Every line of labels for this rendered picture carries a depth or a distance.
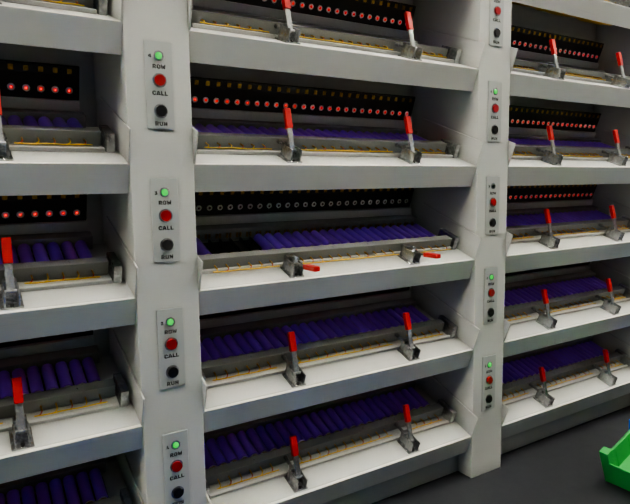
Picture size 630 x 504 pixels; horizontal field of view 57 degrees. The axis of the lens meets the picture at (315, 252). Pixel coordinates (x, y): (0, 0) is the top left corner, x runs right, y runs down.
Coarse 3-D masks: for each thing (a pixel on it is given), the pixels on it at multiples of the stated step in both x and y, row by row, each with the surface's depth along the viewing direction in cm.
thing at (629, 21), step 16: (512, 0) 121; (528, 0) 124; (544, 0) 126; (560, 0) 128; (576, 0) 131; (592, 0) 133; (608, 0) 147; (624, 0) 143; (576, 16) 133; (592, 16) 136; (608, 16) 139; (624, 16) 141
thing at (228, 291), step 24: (216, 216) 106; (240, 216) 109; (264, 216) 112; (288, 216) 115; (312, 216) 118; (336, 216) 121; (360, 216) 125; (432, 216) 130; (456, 240) 122; (480, 240) 118; (312, 264) 104; (336, 264) 106; (360, 264) 108; (384, 264) 110; (408, 264) 112; (432, 264) 114; (456, 264) 118; (216, 288) 90; (240, 288) 92; (264, 288) 95; (288, 288) 98; (312, 288) 100; (336, 288) 103; (360, 288) 106; (384, 288) 110; (216, 312) 92
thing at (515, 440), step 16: (624, 400) 164; (576, 416) 152; (592, 416) 156; (528, 432) 142; (544, 432) 145; (512, 448) 139; (432, 464) 125; (448, 464) 127; (400, 480) 120; (416, 480) 123; (352, 496) 114; (368, 496) 116; (384, 496) 118
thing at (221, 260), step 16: (384, 240) 115; (400, 240) 116; (416, 240) 118; (432, 240) 119; (448, 240) 122; (208, 256) 94; (224, 256) 95; (240, 256) 97; (256, 256) 98; (272, 256) 100; (304, 256) 104; (320, 256) 105; (336, 256) 108; (368, 256) 110
